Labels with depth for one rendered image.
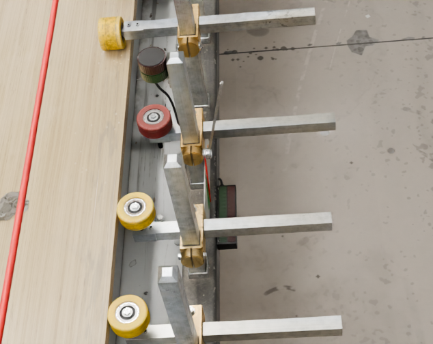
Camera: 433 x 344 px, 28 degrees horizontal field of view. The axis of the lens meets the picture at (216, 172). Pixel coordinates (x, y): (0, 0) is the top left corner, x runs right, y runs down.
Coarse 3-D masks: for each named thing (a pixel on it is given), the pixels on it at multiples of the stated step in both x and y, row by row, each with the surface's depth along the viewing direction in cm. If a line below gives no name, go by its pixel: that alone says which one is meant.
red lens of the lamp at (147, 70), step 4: (160, 48) 177; (140, 52) 177; (164, 52) 176; (164, 60) 175; (140, 64) 175; (160, 64) 174; (164, 64) 175; (140, 68) 176; (144, 68) 174; (148, 68) 174; (152, 68) 174; (156, 68) 174; (160, 68) 175; (164, 68) 176; (144, 72) 176; (148, 72) 175; (152, 72) 175; (156, 72) 175
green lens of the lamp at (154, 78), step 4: (140, 72) 178; (164, 72) 176; (144, 76) 177; (148, 76) 176; (152, 76) 176; (156, 76) 176; (160, 76) 176; (164, 76) 177; (144, 80) 178; (148, 80) 177; (152, 80) 177; (156, 80) 177; (160, 80) 177
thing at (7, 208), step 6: (12, 192) 186; (18, 192) 187; (6, 198) 186; (12, 198) 186; (0, 204) 184; (6, 204) 184; (12, 204) 184; (0, 210) 184; (6, 210) 185; (12, 210) 184; (24, 210) 185; (0, 216) 184; (6, 216) 183
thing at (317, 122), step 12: (228, 120) 199; (240, 120) 199; (252, 120) 199; (264, 120) 198; (276, 120) 198; (288, 120) 197; (300, 120) 197; (312, 120) 197; (324, 120) 196; (180, 132) 199; (204, 132) 199; (216, 132) 199; (228, 132) 199; (240, 132) 199; (252, 132) 199; (264, 132) 199; (276, 132) 199; (288, 132) 199
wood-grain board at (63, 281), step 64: (0, 0) 228; (64, 0) 225; (128, 0) 223; (0, 64) 213; (64, 64) 211; (128, 64) 208; (0, 128) 200; (64, 128) 198; (0, 192) 188; (64, 192) 187; (0, 256) 178; (64, 256) 177; (64, 320) 167
